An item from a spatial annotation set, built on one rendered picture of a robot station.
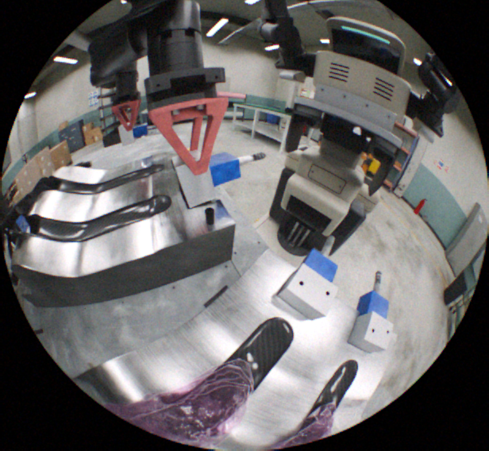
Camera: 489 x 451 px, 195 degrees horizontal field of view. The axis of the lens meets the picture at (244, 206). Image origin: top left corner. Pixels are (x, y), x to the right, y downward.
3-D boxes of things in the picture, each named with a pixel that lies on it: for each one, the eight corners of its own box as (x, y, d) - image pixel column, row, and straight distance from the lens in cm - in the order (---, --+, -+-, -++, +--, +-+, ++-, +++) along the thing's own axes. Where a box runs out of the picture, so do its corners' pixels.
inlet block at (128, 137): (167, 132, 48) (165, 114, 47) (168, 135, 43) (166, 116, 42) (125, 141, 50) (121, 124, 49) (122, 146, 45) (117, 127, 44)
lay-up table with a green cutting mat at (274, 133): (256, 129, 569) (260, 102, 560) (308, 152, 414) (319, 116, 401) (229, 129, 508) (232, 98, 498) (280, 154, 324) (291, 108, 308)
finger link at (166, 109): (173, 194, 14) (142, 86, 13) (168, 170, 20) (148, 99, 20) (237, 171, 15) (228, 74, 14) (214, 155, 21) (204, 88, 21)
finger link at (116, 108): (115, 136, 42) (109, 99, 42) (121, 130, 49) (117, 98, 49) (140, 129, 41) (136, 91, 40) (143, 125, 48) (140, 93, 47)
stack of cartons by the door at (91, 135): (105, 137, 707) (102, 118, 700) (103, 140, 677) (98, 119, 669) (89, 144, 742) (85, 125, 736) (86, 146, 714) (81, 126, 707)
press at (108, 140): (144, 132, 562) (140, 72, 563) (137, 144, 413) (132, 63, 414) (118, 138, 582) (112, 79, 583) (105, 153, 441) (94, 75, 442)
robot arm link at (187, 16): (194, -11, 20) (202, 10, 25) (129, 13, 22) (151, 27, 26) (195, 30, 16) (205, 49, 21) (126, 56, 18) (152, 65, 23)
